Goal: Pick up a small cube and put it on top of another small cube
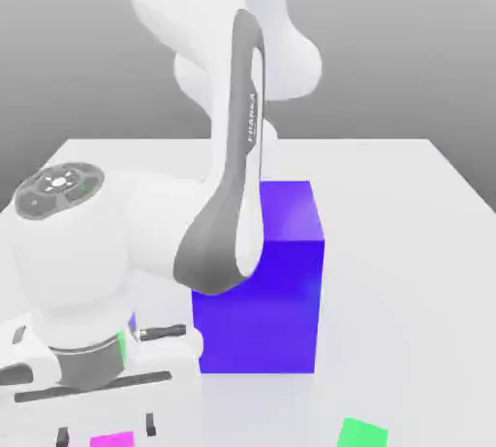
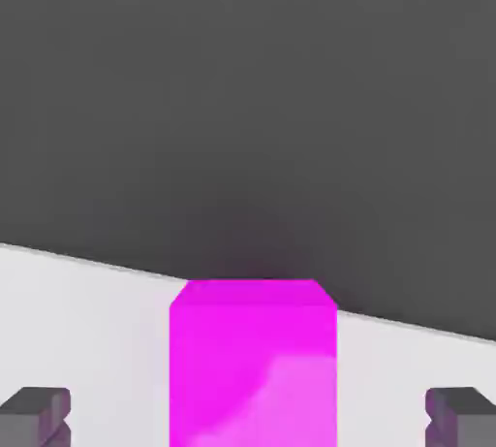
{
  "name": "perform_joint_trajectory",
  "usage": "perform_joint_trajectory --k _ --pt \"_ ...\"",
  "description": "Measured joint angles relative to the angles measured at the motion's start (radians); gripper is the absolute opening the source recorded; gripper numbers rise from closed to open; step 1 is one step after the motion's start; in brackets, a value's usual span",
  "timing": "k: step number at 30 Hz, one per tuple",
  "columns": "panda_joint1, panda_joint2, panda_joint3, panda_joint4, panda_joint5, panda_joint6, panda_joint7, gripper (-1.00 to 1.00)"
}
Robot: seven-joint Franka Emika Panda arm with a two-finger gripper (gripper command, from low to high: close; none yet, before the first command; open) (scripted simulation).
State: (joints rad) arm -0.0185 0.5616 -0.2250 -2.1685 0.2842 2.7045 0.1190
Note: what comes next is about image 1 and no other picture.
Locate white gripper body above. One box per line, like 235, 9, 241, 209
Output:
13, 370, 177, 435

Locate large blue box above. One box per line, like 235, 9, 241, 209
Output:
191, 179, 326, 375

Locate small magenta cube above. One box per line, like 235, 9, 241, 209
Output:
89, 431, 136, 447

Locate small green cube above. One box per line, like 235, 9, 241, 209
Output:
335, 417, 389, 447

